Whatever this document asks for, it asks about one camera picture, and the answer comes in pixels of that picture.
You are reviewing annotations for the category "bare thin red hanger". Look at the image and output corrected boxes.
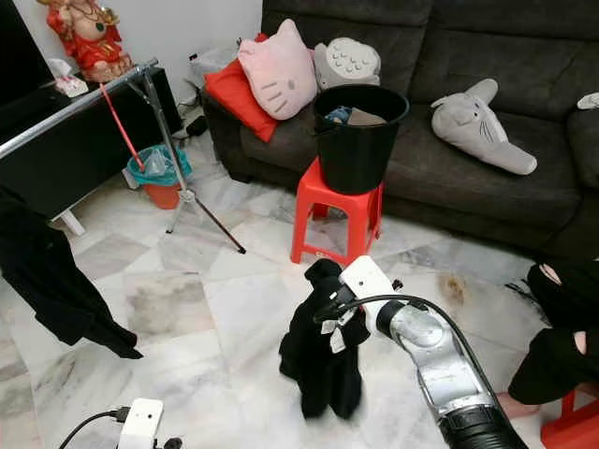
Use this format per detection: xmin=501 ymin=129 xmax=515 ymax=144
xmin=98 ymin=82 xmax=151 ymax=174

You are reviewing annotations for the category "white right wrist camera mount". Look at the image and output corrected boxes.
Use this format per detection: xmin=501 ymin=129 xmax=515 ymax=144
xmin=340 ymin=254 xmax=397 ymax=314

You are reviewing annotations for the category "black TV console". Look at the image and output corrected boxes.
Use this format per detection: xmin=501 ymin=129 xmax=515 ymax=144
xmin=0 ymin=65 xmax=184 ymax=223

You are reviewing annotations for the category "red and gold figurine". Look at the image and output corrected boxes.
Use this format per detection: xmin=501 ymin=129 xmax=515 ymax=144
xmin=37 ymin=0 xmax=135 ymax=83

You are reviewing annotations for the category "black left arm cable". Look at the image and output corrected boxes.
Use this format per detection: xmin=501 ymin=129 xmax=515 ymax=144
xmin=56 ymin=406 xmax=130 ymax=449

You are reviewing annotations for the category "long grey plush toy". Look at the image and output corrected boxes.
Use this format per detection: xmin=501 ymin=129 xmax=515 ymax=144
xmin=431 ymin=78 xmax=540 ymax=177

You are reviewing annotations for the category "black knit garment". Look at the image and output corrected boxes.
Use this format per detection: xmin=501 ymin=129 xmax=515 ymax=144
xmin=278 ymin=259 xmax=373 ymax=420

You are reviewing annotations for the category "side table with lace cloth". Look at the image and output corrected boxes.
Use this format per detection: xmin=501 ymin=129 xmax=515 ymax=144
xmin=187 ymin=45 xmax=241 ymax=90

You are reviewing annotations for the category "dark grey sofa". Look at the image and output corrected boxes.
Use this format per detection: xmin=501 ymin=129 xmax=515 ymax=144
xmin=201 ymin=0 xmax=599 ymax=265

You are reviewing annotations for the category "black plastic bucket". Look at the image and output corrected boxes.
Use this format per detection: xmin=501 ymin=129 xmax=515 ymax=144
xmin=314 ymin=84 xmax=412 ymax=196

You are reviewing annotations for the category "black television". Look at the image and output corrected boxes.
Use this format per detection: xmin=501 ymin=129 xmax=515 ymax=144
xmin=0 ymin=0 xmax=55 ymax=92

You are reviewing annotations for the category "pink cat face pillow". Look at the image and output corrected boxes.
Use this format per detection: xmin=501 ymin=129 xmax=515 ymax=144
xmin=237 ymin=19 xmax=320 ymax=122

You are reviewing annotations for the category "orange bin with teal bag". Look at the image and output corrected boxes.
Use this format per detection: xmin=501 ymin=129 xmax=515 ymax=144
xmin=126 ymin=143 xmax=194 ymax=210

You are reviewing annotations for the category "brown cloth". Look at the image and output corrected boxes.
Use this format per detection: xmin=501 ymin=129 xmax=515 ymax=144
xmin=348 ymin=108 xmax=389 ymax=126

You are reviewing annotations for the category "black shirt with green logo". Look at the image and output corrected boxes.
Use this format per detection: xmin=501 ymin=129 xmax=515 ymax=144
xmin=0 ymin=185 xmax=144 ymax=361

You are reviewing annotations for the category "round grey totoro pillow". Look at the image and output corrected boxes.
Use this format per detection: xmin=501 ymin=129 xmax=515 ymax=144
xmin=314 ymin=37 xmax=384 ymax=93

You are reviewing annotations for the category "red cushion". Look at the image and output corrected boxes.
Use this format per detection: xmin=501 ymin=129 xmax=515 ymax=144
xmin=204 ymin=33 xmax=283 ymax=144

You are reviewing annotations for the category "white tissue box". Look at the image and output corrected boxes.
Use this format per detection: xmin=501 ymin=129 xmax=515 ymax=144
xmin=51 ymin=58 xmax=91 ymax=98

